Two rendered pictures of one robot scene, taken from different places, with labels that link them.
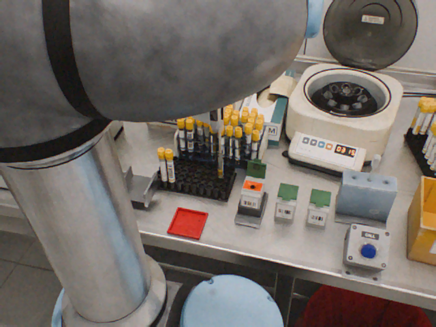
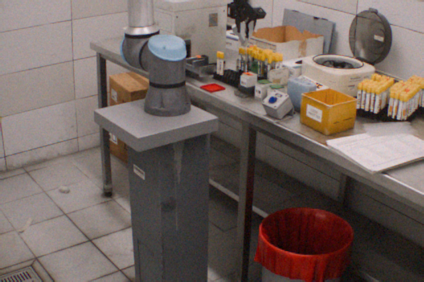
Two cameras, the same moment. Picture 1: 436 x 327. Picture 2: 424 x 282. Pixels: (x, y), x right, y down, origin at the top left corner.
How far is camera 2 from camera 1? 1.60 m
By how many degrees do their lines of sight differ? 36
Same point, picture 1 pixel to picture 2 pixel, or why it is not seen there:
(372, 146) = (331, 85)
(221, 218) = (230, 91)
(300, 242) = (256, 106)
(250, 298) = (176, 40)
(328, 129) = (313, 72)
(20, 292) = not seen: hidden behind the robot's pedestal
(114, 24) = not seen: outside the picture
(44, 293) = not seen: hidden behind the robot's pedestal
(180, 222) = (210, 87)
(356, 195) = (293, 89)
